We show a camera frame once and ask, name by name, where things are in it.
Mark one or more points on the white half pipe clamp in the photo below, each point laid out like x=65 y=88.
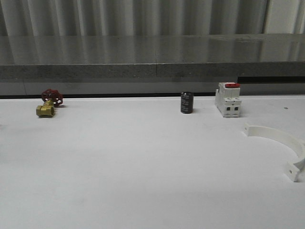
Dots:
x=292 y=169

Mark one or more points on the black cylindrical capacitor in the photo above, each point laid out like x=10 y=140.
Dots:
x=186 y=102

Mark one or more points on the grey stone countertop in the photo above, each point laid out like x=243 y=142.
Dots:
x=209 y=58

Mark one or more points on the brass valve red handwheel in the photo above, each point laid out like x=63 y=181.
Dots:
x=52 y=98

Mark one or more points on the white circuit breaker red switch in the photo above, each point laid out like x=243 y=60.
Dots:
x=227 y=99

